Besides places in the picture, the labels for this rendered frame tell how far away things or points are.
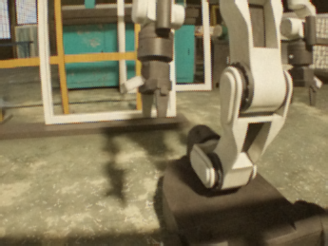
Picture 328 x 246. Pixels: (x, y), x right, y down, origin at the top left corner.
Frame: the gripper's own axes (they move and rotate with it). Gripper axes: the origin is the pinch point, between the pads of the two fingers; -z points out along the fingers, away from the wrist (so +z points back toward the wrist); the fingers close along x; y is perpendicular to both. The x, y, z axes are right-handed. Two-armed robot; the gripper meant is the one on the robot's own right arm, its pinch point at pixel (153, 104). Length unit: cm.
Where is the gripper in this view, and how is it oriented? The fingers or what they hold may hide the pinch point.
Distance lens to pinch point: 57.7
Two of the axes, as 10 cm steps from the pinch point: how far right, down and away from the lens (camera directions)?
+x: 3.7, 0.2, -9.3
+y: 9.3, 0.2, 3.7
